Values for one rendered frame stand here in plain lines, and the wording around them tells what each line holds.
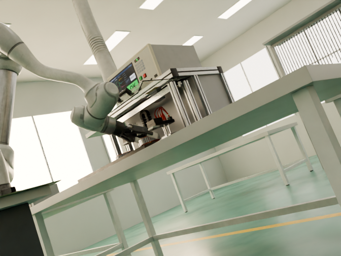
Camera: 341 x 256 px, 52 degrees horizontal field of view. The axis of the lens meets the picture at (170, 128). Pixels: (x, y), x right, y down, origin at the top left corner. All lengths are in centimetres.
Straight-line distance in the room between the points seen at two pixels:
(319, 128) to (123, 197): 650
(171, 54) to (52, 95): 547
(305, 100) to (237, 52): 802
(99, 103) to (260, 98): 74
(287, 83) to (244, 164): 829
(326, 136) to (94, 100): 94
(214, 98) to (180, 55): 34
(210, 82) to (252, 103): 93
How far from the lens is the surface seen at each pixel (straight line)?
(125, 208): 735
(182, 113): 174
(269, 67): 859
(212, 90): 198
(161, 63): 194
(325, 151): 106
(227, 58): 920
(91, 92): 155
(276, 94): 105
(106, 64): 343
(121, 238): 350
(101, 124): 166
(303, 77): 102
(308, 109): 106
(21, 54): 177
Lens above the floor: 59
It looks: 8 degrees up
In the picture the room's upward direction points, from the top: 21 degrees counter-clockwise
